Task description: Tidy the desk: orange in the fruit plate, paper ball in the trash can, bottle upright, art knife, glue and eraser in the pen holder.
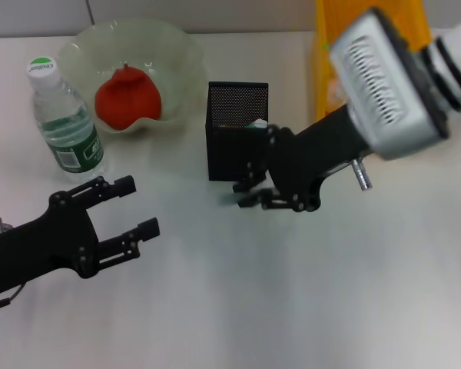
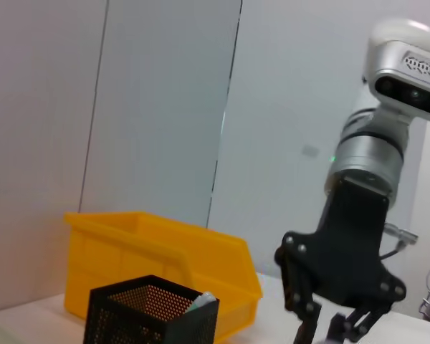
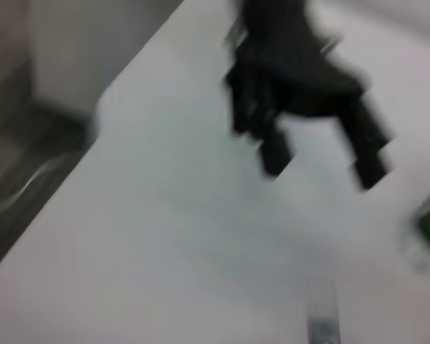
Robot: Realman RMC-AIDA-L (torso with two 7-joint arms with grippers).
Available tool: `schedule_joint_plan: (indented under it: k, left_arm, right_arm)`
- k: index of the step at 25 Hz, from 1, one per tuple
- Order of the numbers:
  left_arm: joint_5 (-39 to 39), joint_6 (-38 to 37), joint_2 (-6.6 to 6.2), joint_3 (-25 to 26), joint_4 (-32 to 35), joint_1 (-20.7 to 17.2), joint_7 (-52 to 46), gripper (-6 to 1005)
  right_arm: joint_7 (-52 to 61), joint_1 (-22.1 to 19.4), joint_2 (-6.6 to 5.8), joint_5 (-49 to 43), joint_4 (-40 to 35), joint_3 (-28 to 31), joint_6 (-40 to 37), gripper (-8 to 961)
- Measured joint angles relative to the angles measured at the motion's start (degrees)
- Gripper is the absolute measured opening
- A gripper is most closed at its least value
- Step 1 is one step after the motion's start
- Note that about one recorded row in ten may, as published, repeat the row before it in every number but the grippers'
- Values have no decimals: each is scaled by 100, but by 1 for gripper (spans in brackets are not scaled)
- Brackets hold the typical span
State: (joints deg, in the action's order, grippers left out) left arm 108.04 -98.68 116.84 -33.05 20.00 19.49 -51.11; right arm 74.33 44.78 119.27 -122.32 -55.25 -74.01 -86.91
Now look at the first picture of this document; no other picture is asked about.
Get yellow plastic bin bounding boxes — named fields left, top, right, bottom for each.
left=310, top=0, right=433, bottom=121

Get pale green glass fruit plate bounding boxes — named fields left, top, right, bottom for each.
left=57, top=18, right=205, bottom=135

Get orange fruit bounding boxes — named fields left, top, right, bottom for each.
left=95, top=63, right=163, bottom=130

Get clear water bottle green label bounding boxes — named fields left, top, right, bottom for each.
left=25, top=56, right=109, bottom=184

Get right wrist camera housing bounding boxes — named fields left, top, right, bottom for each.
left=328, top=7, right=453, bottom=162

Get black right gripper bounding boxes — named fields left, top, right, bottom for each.
left=233, top=105, right=373, bottom=213

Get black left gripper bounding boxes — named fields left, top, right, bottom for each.
left=0, top=175, right=161, bottom=295

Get right arm cable with connector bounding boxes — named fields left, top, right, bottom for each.
left=351, top=158, right=373, bottom=191

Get black mesh pen holder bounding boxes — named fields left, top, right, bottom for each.
left=205, top=81, right=272, bottom=182

